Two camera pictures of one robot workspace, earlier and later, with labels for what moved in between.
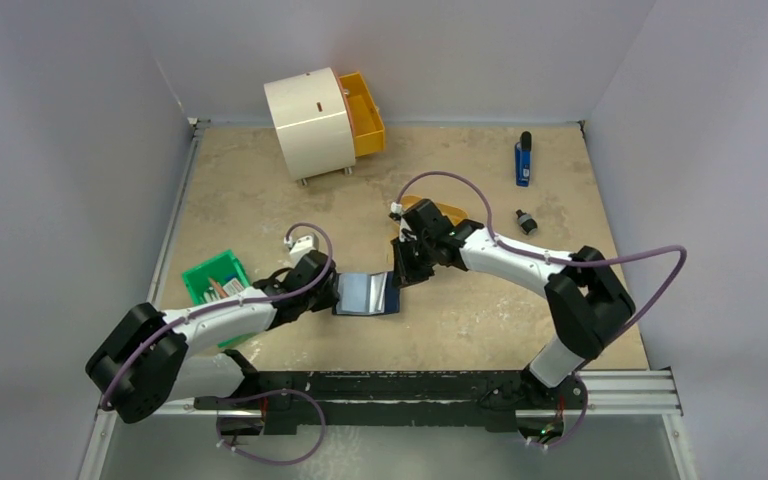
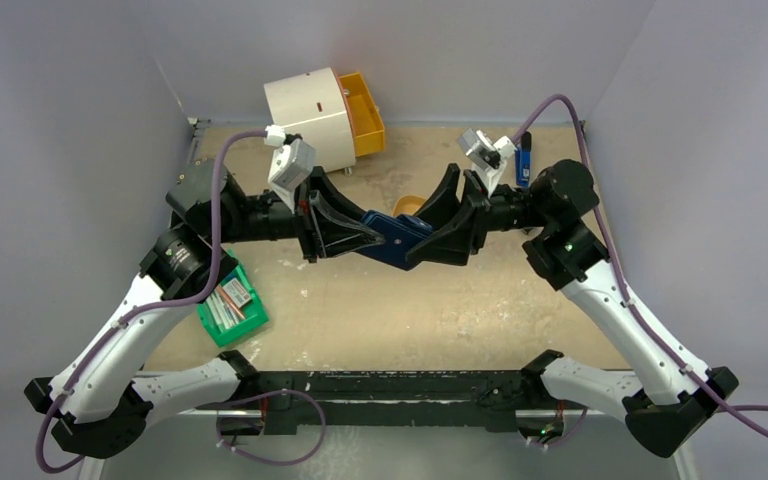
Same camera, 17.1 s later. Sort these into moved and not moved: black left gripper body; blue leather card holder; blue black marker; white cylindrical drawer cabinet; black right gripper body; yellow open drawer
Moved: black left gripper body; black right gripper body; blue leather card holder
Not moved: yellow open drawer; blue black marker; white cylindrical drawer cabinet
